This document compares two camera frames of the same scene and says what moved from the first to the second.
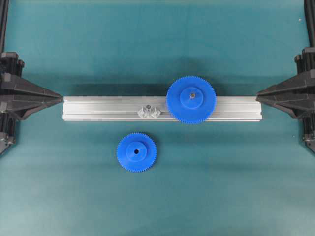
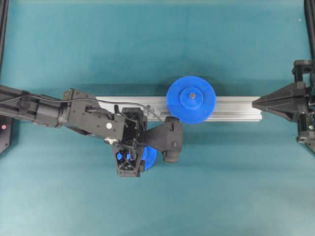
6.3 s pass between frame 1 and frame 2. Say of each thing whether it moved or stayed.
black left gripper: moved
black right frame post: stayed
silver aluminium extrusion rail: stayed
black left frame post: stayed
